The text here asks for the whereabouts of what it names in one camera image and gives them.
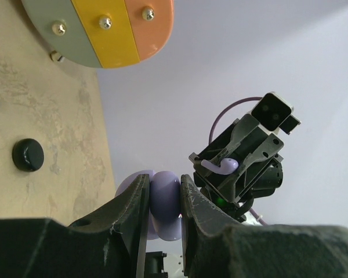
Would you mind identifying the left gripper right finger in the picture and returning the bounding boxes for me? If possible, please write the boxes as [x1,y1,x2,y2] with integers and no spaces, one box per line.
[180,175,348,277]

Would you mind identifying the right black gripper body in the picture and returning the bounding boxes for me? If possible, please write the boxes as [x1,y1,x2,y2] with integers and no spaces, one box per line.
[193,153,284,209]

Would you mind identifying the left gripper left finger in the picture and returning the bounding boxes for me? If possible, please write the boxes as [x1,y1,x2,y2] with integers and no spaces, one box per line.
[0,174,150,277]

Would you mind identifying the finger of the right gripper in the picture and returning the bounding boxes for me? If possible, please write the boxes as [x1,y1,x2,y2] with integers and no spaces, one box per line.
[188,114,259,166]
[191,136,284,203]

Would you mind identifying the purple earbud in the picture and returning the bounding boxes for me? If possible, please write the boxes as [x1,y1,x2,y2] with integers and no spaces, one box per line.
[201,158,239,175]

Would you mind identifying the purple earbud charging case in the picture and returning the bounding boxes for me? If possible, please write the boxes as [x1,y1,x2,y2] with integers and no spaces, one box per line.
[115,170,182,242]

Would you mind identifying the black earbud charging case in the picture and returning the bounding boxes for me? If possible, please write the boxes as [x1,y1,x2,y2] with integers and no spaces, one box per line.
[12,138,44,172]

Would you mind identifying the round cream drawer cabinet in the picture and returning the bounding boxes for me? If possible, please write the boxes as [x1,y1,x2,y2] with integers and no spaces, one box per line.
[22,0,174,69]

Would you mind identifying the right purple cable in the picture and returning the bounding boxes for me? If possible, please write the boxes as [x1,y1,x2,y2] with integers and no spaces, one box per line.
[208,97,269,226]

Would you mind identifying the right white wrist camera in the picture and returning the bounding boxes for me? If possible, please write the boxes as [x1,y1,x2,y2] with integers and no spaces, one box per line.
[251,92,301,135]

